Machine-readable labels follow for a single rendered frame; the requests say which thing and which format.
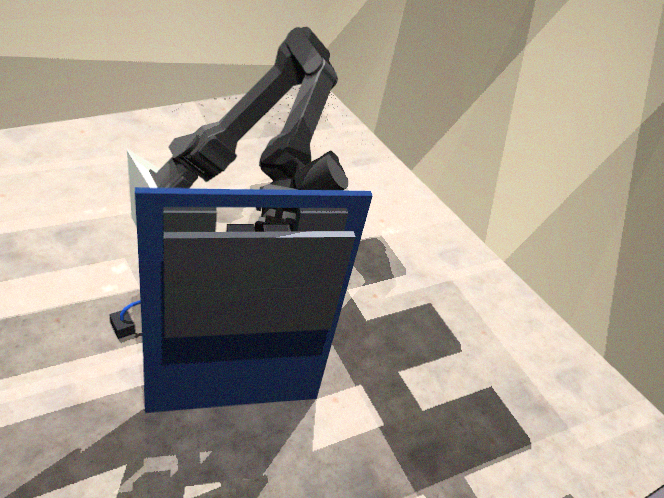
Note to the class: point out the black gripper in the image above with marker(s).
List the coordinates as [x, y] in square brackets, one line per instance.
[276, 215]

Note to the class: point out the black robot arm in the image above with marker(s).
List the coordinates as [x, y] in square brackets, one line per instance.
[301, 59]

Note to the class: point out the blue flat panel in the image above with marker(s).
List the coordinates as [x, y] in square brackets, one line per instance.
[241, 317]

